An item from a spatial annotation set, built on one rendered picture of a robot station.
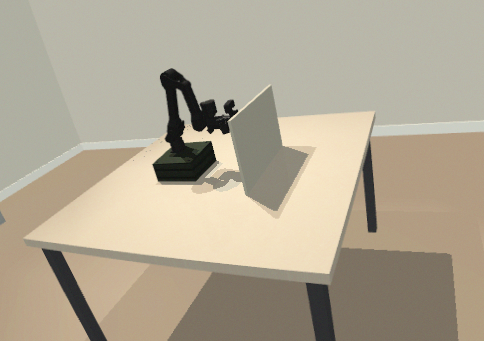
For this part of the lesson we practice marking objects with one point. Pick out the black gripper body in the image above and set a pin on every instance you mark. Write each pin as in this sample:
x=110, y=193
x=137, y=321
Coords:
x=228, y=110

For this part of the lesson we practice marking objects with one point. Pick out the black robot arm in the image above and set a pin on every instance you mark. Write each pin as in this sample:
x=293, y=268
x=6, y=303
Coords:
x=172, y=80

